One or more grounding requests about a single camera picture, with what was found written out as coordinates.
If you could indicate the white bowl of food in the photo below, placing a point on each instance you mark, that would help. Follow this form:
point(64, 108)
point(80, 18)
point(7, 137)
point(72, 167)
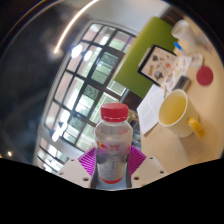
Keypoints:
point(183, 31)

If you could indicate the black-framed standing menu card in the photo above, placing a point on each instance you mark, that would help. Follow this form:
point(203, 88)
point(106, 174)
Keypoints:
point(160, 65)

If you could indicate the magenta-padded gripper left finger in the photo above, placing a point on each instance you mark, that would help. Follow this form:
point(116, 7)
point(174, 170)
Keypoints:
point(73, 171)

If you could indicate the small blue-capped bottle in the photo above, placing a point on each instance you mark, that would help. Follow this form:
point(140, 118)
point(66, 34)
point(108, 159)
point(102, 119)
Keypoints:
point(180, 48)

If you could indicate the flat round red coaster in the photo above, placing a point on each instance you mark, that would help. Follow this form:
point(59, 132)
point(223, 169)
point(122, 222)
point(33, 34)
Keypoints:
point(204, 75)

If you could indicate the yellow mug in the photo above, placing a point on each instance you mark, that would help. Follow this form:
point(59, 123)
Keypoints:
point(173, 113)

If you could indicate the black phone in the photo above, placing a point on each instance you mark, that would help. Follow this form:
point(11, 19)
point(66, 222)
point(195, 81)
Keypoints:
point(182, 83)

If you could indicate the curved linear ceiling light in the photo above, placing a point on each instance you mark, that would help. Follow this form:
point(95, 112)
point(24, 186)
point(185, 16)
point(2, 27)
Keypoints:
point(73, 25)

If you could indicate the clear red-capped drink bottle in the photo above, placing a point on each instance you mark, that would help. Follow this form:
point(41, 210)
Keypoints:
point(113, 143)

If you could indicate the green upholstered bench backrest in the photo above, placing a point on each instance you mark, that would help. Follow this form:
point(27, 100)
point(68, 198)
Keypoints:
point(143, 53)

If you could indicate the large black-framed window wall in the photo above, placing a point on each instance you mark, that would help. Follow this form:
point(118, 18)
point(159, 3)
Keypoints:
point(86, 96)

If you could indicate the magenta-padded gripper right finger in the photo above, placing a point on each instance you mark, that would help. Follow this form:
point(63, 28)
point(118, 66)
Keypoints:
point(148, 170)

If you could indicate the white printed paper sheet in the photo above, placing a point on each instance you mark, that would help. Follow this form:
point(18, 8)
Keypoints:
point(150, 108)

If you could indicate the pendant ceiling lamps group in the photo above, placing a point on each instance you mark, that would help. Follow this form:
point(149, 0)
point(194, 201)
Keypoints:
point(76, 51)

